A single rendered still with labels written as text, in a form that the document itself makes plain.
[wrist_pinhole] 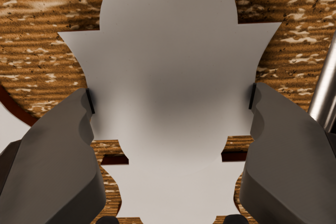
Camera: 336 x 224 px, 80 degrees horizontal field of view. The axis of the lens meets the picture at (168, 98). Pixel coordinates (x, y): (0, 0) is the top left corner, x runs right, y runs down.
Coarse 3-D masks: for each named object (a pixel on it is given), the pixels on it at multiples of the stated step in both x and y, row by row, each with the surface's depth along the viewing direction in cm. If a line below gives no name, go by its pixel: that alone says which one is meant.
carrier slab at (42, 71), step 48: (0, 0) 11; (48, 0) 11; (96, 0) 11; (240, 0) 11; (288, 0) 11; (0, 48) 12; (48, 48) 12; (288, 48) 12; (48, 96) 14; (288, 96) 14; (96, 144) 16; (240, 144) 16
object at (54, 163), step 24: (72, 96) 10; (48, 120) 9; (72, 120) 9; (24, 144) 7; (48, 144) 7; (72, 144) 7; (24, 168) 6; (48, 168) 6; (72, 168) 6; (96, 168) 6; (24, 192) 6; (48, 192) 6; (72, 192) 6; (96, 192) 6; (0, 216) 5; (24, 216) 5; (48, 216) 5; (72, 216) 6
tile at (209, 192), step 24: (120, 168) 16; (216, 168) 16; (240, 168) 16; (120, 192) 17; (144, 192) 17; (168, 192) 17; (192, 192) 17; (216, 192) 17; (120, 216) 19; (144, 216) 19; (168, 216) 19; (192, 216) 19
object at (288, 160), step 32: (256, 96) 10; (256, 128) 9; (288, 128) 8; (320, 128) 8; (256, 160) 6; (288, 160) 6; (320, 160) 6; (256, 192) 6; (288, 192) 5; (320, 192) 5
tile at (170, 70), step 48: (144, 0) 10; (192, 0) 10; (96, 48) 11; (144, 48) 11; (192, 48) 11; (240, 48) 11; (96, 96) 12; (144, 96) 12; (192, 96) 12; (240, 96) 12; (144, 144) 13; (192, 144) 13
